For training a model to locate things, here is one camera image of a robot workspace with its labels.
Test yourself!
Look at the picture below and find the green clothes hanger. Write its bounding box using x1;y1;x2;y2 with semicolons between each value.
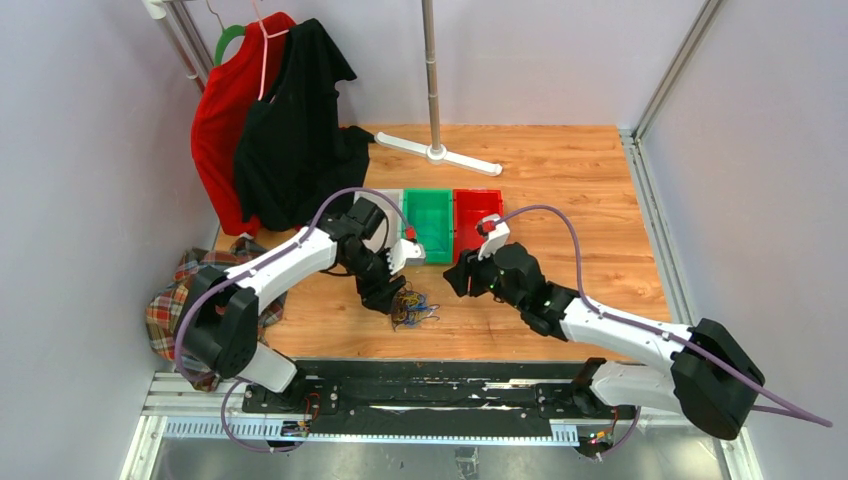
213;25;246;67

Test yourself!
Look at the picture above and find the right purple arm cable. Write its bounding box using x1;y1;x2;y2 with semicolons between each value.
483;203;833;460

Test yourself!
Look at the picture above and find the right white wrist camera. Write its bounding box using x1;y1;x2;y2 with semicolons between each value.
476;214;510;261

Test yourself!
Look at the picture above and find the plaid flannel shirt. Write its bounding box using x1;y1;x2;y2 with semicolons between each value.
145;237;287;393

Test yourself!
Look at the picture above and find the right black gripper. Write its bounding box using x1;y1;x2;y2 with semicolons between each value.
444;239;525;311

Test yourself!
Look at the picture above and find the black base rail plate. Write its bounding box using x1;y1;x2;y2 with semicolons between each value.
241;359;635;439

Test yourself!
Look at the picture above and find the coloured cable bundle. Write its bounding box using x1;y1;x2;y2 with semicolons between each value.
390;284;441;333

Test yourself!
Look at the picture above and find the aluminium corner frame post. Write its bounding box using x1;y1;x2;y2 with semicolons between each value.
631;0;725;143

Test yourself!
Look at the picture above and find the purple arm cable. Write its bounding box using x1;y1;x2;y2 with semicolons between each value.
483;203;833;460
173;187;419;454

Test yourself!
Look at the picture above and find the red shirt on hanger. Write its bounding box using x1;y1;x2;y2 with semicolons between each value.
190;12;296;236

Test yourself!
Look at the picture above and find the red plastic bin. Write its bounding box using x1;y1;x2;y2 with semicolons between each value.
453;189;503;263

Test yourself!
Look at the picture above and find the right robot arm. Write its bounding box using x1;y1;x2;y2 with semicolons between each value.
443;243;765;440

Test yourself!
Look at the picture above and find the black shirt on hanger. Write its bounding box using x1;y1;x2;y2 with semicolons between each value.
234;19;374;231

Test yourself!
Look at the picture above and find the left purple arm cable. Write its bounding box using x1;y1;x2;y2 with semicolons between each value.
173;187;419;454

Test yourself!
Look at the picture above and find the white clothes rack pole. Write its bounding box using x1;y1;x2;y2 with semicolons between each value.
141;0;213;94

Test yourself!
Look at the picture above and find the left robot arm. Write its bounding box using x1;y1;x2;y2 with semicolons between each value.
174;198;426;413

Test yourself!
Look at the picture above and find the white stand with pole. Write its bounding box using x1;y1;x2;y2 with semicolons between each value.
374;0;503;177

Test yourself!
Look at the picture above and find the white plastic bin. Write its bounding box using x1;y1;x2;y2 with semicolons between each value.
354;192;404;252

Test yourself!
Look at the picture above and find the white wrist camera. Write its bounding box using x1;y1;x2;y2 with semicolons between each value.
387;238;426;275
476;214;510;261

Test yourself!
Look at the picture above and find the green plastic bin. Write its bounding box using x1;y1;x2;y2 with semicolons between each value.
403;189;454;264

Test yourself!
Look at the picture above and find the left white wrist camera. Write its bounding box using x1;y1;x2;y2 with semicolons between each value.
387;238;426;275

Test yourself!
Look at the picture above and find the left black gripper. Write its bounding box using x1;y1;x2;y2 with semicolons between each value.
341;247;407;315

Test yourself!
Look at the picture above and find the pink clothes hanger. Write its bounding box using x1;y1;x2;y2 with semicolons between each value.
251;0;288;100

